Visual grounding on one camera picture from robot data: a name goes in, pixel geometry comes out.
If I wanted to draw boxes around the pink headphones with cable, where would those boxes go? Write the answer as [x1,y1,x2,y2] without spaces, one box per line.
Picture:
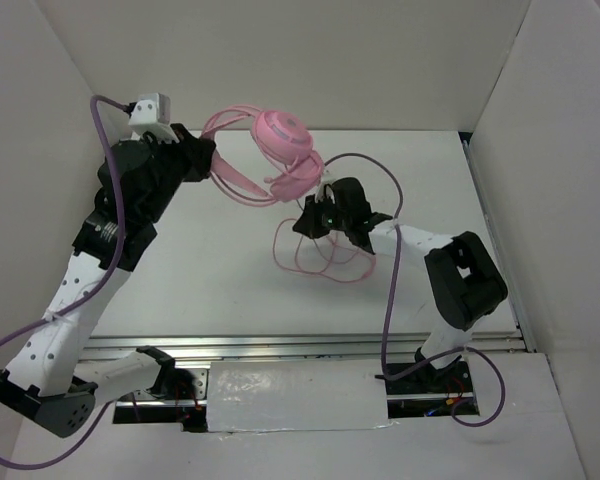
[199,104,376,284]

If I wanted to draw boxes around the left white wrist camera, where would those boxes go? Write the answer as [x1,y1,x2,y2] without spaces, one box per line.
[128,93,176,142]

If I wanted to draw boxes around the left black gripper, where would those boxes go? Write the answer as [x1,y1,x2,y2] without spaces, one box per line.
[140,123,216,224]

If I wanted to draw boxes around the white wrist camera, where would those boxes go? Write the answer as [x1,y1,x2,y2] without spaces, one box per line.
[128,93,176,142]
[315,172,336,202]

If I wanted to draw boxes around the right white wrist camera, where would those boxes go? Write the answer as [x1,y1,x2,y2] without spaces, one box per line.
[315,172,336,202]

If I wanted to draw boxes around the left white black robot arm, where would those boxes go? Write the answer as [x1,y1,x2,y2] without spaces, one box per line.
[0,124,216,438]

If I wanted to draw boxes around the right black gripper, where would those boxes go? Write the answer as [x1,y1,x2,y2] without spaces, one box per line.
[295,191,353,238]

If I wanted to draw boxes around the white foil-edged cover plate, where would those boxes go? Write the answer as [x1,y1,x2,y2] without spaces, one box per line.
[206,359,389,433]

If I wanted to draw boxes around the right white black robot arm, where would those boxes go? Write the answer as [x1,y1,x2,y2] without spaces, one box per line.
[293,177,508,392]

